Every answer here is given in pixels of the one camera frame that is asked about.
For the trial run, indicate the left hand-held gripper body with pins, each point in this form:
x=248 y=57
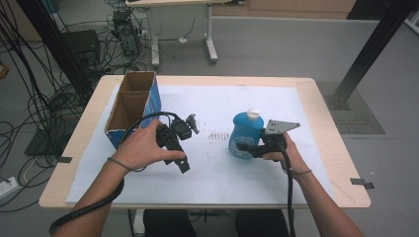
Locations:
x=171 y=138

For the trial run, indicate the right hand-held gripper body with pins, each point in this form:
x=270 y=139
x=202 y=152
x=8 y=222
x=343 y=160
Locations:
x=273 y=141

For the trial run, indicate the blue bottle with white cap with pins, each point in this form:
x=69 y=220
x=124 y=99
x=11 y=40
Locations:
x=245 y=131

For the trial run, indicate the blue cardboard box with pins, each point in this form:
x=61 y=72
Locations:
x=130 y=112

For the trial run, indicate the person's right hand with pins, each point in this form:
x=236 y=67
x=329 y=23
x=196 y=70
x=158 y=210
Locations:
x=293 y=158

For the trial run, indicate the person's left hand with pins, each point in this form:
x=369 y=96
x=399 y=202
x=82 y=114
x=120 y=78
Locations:
x=141 y=148

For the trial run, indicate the white table mat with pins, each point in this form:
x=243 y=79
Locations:
x=214 y=177

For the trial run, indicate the thin black wrist band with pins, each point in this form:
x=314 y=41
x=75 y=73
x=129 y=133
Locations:
x=120 y=164
x=301 y=172

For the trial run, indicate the person's left leg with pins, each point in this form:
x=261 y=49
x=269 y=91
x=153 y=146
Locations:
x=168 y=223

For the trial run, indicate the person's leg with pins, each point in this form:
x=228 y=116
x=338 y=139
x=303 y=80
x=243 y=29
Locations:
x=168 y=223
x=262 y=223

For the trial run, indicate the white table leg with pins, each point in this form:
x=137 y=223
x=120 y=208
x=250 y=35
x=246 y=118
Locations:
x=138 y=222

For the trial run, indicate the person's right leg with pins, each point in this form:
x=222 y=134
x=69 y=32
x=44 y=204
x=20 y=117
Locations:
x=262 y=223

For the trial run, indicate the dark grey floor mat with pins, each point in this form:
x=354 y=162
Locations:
x=359 y=115

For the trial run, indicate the black tape strip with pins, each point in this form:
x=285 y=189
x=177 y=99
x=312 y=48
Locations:
x=64 y=159
x=360 y=182

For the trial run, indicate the small white floor plug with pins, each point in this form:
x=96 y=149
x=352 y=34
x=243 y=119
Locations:
x=182 y=40

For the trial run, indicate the white-legged desk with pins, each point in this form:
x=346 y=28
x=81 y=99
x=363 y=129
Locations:
x=209 y=33

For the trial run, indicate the black computer tower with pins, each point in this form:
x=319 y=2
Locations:
x=126 y=33

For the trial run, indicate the black equipment box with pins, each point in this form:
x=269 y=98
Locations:
x=82 y=46

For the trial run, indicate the light wooden cabinet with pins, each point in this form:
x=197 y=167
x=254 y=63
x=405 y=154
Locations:
x=283 y=8

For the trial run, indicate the white power strip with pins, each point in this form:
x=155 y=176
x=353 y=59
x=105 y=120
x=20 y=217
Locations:
x=7 y=187

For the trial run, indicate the dark floor base plate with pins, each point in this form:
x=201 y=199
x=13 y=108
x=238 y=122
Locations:
x=42 y=144

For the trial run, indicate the black metal frame post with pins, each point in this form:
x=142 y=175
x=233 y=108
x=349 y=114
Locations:
x=56 y=46
x=369 y=49

